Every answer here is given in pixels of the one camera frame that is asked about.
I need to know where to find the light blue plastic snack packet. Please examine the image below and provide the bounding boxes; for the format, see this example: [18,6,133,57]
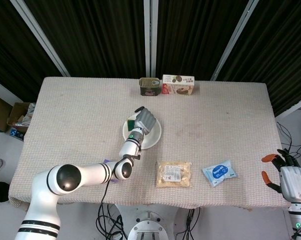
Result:
[202,160,239,187]

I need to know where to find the clear bag of snacks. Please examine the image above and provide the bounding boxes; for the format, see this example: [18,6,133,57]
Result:
[155,161,193,189]

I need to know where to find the purple cube block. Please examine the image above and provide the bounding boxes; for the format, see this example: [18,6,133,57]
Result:
[103,158,119,184]

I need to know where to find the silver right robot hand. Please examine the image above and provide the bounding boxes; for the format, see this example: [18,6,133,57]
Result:
[261,148,301,203]

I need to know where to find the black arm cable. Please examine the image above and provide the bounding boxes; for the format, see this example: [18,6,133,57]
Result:
[96,159,128,240]

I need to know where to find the black curtain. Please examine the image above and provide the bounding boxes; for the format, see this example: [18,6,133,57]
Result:
[0,0,301,118]

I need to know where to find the white round plate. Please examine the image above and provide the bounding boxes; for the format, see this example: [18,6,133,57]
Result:
[122,114,163,150]

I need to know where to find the black floor cables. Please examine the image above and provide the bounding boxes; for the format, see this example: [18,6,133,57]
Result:
[96,202,128,240]

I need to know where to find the silver aluminium frame post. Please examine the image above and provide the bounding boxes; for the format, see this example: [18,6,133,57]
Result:
[210,0,263,81]
[9,0,71,77]
[143,0,158,78]

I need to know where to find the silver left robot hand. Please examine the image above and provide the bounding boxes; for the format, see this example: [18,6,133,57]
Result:
[134,106,158,136]

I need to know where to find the brown cardboard box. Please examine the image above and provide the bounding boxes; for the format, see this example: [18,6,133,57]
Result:
[6,101,37,133]

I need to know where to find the beige checkered tablecloth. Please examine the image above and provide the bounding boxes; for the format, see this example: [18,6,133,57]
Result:
[8,76,291,210]

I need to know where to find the green sponge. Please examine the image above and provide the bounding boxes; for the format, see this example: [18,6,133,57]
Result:
[126,118,138,132]

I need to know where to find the biscuit carton box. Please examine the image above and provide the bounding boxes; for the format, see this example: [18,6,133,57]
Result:
[161,74,196,96]

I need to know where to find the olive luncheon meat can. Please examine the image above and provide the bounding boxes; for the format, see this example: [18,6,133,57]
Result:
[139,77,161,97]

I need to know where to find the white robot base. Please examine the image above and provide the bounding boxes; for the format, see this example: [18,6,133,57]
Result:
[114,203,183,240]

